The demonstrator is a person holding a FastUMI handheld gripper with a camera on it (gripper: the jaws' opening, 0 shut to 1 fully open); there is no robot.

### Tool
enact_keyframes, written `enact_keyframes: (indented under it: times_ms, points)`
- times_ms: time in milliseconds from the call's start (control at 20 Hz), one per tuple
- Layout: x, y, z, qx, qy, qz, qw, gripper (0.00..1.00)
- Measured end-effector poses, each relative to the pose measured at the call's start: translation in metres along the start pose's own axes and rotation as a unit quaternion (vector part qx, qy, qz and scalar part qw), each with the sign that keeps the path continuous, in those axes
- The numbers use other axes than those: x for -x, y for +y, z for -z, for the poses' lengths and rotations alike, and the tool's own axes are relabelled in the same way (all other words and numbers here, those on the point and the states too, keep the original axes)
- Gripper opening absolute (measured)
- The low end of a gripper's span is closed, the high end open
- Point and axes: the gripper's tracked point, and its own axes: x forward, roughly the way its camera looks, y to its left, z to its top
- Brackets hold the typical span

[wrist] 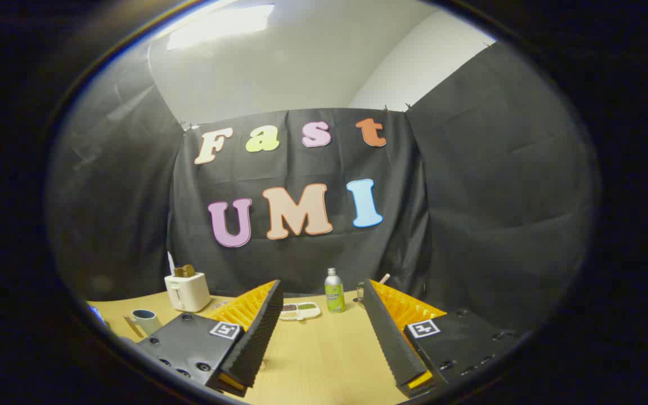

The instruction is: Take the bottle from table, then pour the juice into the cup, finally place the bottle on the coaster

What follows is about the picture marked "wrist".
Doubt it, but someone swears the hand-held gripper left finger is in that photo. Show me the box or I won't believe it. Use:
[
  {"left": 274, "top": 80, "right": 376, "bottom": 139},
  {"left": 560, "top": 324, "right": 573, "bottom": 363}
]
[{"left": 136, "top": 280, "right": 284, "bottom": 397}]

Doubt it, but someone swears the green juice bottle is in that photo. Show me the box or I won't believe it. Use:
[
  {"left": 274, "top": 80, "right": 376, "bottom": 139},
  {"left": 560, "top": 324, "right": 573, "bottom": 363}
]
[{"left": 324, "top": 268, "right": 346, "bottom": 313}]

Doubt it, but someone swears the dark glass with stick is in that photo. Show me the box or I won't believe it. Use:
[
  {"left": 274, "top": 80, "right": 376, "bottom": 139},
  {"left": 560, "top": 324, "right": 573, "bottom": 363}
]
[{"left": 353, "top": 273, "right": 391, "bottom": 309}]

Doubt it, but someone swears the white toaster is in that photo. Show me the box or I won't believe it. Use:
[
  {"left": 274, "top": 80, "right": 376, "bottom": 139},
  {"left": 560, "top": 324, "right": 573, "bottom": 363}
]
[{"left": 164, "top": 272, "right": 212, "bottom": 313}]

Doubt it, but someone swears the black backdrop cloth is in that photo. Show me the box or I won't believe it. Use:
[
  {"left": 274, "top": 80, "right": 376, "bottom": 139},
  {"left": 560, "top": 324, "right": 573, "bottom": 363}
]
[{"left": 47, "top": 40, "right": 601, "bottom": 334}]

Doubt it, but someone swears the grey cup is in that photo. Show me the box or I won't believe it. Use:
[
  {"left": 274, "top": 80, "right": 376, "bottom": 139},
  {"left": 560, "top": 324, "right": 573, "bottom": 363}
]
[{"left": 131, "top": 309, "right": 163, "bottom": 337}]

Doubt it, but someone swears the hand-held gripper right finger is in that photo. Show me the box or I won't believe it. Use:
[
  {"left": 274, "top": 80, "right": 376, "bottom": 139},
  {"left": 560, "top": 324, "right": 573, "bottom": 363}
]
[{"left": 361, "top": 280, "right": 527, "bottom": 399}]

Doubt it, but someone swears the wooden table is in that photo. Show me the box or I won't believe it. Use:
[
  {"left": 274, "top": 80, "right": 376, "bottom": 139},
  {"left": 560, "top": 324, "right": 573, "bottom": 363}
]
[{"left": 87, "top": 290, "right": 415, "bottom": 405}]

